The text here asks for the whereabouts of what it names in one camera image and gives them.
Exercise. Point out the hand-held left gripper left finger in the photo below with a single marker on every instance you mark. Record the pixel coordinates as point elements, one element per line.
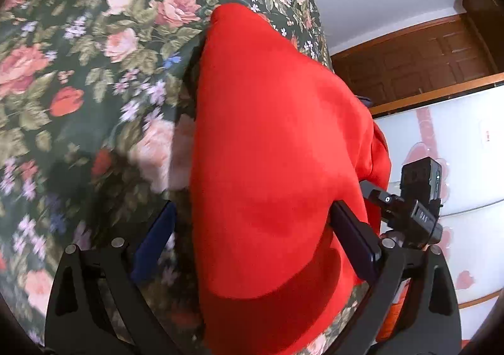
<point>155,237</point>

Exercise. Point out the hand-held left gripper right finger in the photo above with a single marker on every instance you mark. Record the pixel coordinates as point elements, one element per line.
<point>356,239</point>

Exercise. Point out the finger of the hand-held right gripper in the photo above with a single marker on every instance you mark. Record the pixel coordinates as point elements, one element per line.
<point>376,194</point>

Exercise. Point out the red zip jacket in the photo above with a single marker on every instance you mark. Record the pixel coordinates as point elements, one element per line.
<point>267,162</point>

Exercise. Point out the dark object by door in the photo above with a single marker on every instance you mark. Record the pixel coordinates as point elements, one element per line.
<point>364,101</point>

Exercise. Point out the green floral bedspread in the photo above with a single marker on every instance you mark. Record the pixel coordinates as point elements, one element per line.
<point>98,83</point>

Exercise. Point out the wooden overhead cabinet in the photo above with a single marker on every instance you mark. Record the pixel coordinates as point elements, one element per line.
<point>482,8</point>

